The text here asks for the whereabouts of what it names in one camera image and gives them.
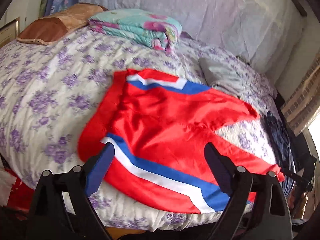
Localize red blue white pants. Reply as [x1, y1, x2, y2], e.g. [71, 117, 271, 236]
[78, 69, 284, 213]

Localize dark navy garment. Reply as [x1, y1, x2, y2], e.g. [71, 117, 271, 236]
[265, 110, 297, 198]

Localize beige brick pattern curtain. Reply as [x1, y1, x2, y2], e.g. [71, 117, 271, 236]
[281, 54, 319, 136]

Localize folded grey pants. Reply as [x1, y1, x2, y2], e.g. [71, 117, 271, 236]
[199, 57, 250, 98]

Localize white lace headboard cover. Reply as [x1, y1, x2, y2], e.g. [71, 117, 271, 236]
[79, 0, 304, 73]

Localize brown satin pillow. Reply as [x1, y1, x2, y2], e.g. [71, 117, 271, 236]
[17, 3, 107, 46]

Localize folded floral turquoise blanket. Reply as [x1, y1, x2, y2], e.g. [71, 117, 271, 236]
[88, 9, 182, 52]

